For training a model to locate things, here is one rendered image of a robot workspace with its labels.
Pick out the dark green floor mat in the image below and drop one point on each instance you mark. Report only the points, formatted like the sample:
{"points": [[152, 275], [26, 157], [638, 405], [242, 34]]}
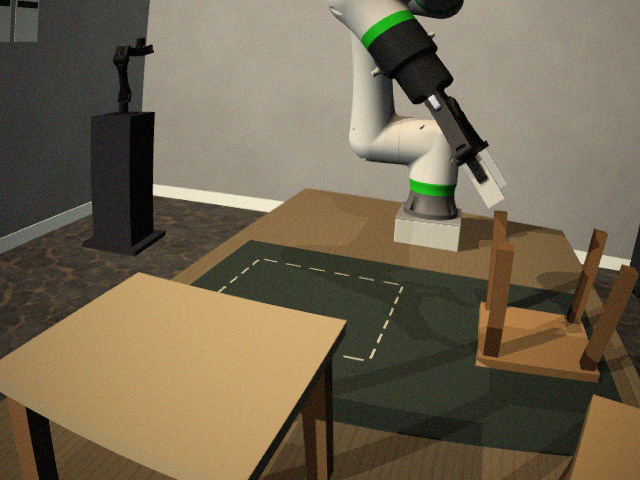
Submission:
{"points": [[422, 380]]}

